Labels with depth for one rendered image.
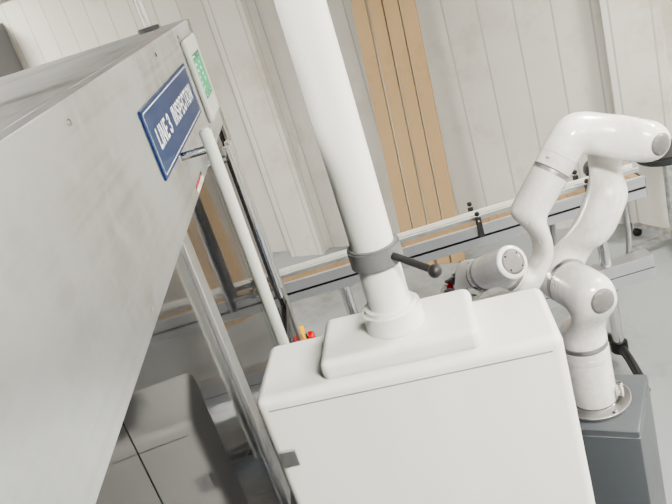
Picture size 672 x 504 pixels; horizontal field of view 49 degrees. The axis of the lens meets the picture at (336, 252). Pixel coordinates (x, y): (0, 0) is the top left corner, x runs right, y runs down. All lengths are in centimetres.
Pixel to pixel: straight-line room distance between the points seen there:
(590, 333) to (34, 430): 156
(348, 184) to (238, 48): 446
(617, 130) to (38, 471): 151
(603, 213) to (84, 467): 147
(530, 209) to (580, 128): 22
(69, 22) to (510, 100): 361
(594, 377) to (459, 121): 328
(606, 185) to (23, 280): 149
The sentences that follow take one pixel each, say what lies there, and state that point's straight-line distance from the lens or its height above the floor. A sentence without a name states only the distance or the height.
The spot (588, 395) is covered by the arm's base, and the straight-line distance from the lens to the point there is 209.
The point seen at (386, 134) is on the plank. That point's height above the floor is 94.
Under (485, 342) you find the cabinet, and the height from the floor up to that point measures 155.
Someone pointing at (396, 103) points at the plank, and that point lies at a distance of 491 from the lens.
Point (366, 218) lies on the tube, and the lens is 111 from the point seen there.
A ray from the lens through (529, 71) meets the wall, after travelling 491.
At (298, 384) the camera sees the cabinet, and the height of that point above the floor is 155.
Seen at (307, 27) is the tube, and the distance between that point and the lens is 105.
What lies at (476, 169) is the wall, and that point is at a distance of 520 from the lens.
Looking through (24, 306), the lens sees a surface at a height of 198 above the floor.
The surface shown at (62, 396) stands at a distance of 69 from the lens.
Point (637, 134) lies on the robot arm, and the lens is 185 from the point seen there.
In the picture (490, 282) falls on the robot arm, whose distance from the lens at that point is 182.
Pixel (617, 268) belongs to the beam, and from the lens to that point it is 349.
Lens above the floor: 217
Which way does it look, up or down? 22 degrees down
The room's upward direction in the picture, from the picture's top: 18 degrees counter-clockwise
